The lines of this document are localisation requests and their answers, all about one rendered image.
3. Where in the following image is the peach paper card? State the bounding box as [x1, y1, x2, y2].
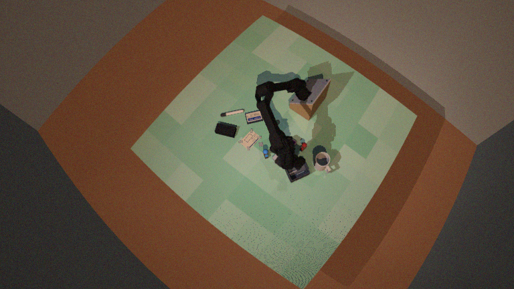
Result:
[238, 129, 262, 151]

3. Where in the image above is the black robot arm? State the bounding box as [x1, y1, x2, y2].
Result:
[255, 78, 312, 169]

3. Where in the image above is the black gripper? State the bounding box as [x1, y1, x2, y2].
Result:
[270, 147, 305, 170]

